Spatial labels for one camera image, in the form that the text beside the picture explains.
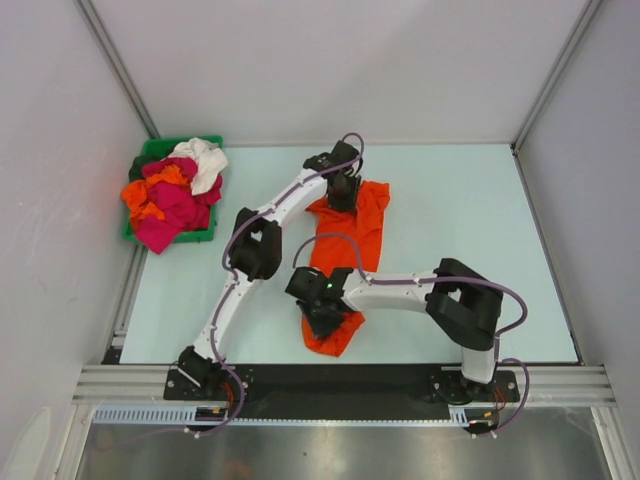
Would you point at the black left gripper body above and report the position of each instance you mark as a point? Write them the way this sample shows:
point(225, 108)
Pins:
point(344, 198)

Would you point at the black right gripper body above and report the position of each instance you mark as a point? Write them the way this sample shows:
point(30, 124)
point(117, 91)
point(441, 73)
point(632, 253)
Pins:
point(321, 322)

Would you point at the orange t-shirt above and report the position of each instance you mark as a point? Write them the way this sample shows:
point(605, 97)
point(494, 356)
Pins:
point(344, 239)
point(136, 195)

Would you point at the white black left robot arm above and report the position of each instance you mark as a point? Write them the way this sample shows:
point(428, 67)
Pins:
point(253, 254)

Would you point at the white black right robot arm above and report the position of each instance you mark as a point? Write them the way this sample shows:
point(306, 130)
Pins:
point(464, 305)

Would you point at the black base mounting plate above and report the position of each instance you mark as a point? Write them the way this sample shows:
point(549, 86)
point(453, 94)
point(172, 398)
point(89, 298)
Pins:
point(370, 388)

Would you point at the white t-shirt in bin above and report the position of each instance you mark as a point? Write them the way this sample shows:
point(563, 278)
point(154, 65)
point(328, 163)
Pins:
point(209, 159)

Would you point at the magenta t-shirt in bin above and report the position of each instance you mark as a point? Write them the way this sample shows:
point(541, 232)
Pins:
point(184, 212)

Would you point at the green plastic bin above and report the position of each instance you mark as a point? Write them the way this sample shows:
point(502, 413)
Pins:
point(162, 148)

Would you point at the dark green t-shirt in bin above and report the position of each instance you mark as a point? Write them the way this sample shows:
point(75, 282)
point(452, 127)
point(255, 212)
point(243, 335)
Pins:
point(135, 172)

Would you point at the orange t-shirt in bin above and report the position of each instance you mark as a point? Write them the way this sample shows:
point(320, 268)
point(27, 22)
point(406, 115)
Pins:
point(136, 195)

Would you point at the slotted grey cable duct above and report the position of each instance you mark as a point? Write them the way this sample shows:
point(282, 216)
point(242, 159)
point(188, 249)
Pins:
point(191, 416)

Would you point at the aluminium frame rail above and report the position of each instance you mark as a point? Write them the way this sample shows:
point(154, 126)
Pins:
point(549, 385)

